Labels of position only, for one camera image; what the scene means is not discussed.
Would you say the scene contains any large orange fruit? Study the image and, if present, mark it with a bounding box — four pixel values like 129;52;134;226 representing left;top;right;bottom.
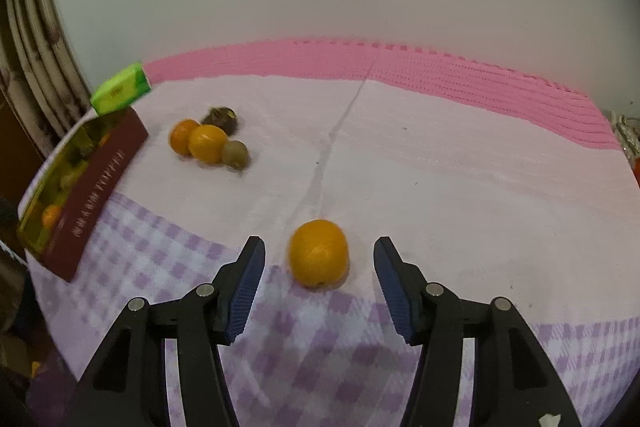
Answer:
288;219;349;289

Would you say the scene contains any green-brown kiwi fruit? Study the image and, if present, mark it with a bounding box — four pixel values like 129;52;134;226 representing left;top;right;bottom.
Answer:
221;141;250;171

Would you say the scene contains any pink purple checked tablecloth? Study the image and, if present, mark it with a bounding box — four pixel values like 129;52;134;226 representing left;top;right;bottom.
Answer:
30;40;639;426

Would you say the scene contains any red toffee gift box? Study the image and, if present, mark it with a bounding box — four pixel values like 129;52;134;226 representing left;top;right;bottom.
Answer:
17;107;149;282

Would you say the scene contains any yellow-orange round fruit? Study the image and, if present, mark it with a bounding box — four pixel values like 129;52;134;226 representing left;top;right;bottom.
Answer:
188;124;229;165

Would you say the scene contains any small orange behind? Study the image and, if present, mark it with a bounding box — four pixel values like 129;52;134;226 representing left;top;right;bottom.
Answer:
168;119;201;157

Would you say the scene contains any clutter at right edge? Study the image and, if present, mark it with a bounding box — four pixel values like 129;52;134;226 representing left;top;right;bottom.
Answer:
602;109;640;180

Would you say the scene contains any dark brown wrinkled fruit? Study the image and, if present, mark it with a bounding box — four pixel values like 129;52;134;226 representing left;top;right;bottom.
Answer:
201;106;239;135

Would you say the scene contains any green tissue pack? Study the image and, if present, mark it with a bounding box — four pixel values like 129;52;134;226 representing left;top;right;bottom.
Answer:
90;62;151;115

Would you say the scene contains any beige pleated curtain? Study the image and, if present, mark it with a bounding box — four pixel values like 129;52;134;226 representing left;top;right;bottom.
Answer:
1;0;90;156

